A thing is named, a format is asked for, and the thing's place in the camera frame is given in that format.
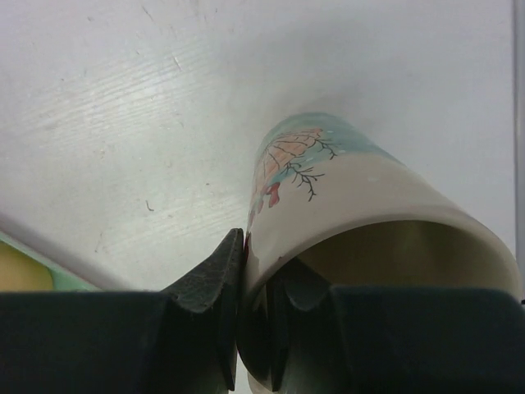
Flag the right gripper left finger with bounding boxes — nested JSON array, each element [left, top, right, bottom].
[[1, 228, 244, 393]]

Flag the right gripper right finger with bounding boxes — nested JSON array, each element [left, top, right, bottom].
[[267, 260, 524, 393]]

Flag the cream mug umbrella design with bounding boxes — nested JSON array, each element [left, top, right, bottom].
[[237, 111, 525, 394]]

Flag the green floral serving tray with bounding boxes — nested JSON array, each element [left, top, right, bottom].
[[1, 231, 101, 291]]

